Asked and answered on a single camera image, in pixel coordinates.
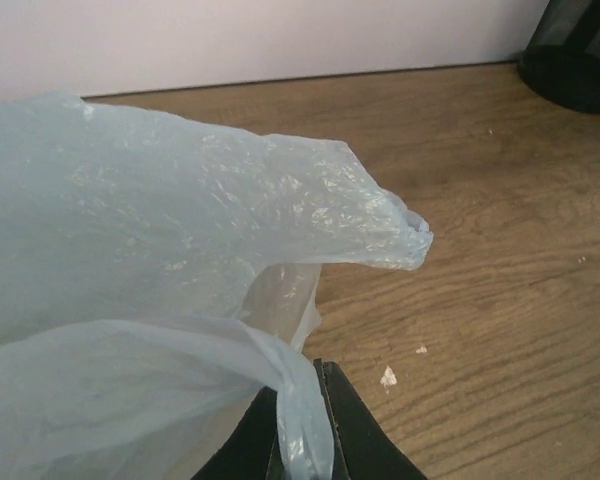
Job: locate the black mesh trash bin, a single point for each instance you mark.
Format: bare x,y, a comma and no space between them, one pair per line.
561,62

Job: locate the light blue plastic trash bag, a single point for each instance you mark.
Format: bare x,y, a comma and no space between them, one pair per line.
156,273

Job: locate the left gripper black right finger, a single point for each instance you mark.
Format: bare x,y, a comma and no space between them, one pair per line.
362,451

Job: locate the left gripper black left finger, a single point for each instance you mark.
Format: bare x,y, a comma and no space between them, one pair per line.
248,454

